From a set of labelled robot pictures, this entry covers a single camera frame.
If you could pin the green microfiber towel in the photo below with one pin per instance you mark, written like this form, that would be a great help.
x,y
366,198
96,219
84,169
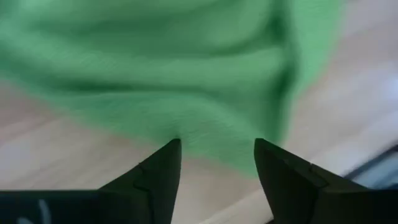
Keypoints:
x,y
155,62

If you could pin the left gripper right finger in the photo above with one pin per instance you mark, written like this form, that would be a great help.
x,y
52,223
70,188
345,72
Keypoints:
x,y
295,186

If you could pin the black metal table frame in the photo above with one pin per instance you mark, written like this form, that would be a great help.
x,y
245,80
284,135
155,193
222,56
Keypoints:
x,y
377,158

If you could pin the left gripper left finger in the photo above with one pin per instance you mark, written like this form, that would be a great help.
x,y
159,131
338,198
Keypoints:
x,y
155,180

